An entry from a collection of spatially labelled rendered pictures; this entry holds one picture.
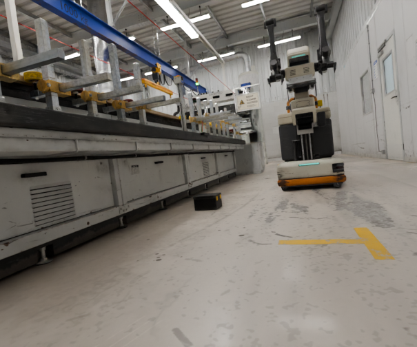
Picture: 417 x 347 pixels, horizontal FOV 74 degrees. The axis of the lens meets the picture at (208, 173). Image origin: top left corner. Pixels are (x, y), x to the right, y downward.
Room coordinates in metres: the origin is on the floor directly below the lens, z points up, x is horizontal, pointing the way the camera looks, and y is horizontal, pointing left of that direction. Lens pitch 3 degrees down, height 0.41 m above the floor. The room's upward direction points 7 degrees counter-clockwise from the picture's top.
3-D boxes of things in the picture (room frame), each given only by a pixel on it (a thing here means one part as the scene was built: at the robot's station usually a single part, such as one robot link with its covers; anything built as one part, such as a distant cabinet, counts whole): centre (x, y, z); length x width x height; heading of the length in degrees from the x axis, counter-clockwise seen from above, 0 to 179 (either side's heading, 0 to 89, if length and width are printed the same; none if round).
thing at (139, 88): (1.48, 0.49, 0.81); 0.43 x 0.03 x 0.04; 72
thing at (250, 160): (6.04, -0.38, 0.95); 1.65 x 0.70 x 1.90; 72
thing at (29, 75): (1.31, 0.76, 0.85); 0.08 x 0.08 x 0.11
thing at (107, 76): (1.25, 0.57, 0.81); 0.43 x 0.03 x 0.04; 72
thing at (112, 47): (1.71, 0.49, 0.94); 0.04 x 0.04 x 0.48; 72
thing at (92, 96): (1.49, 0.56, 0.81); 0.14 x 0.06 x 0.05; 162
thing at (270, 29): (2.59, -0.73, 1.40); 0.11 x 0.06 x 0.43; 71
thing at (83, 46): (1.47, 0.57, 0.87); 0.04 x 0.04 x 0.48; 72
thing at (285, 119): (3.04, -1.11, 0.59); 0.55 x 0.34 x 0.83; 71
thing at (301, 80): (2.68, -0.99, 0.99); 0.28 x 0.16 x 0.22; 71
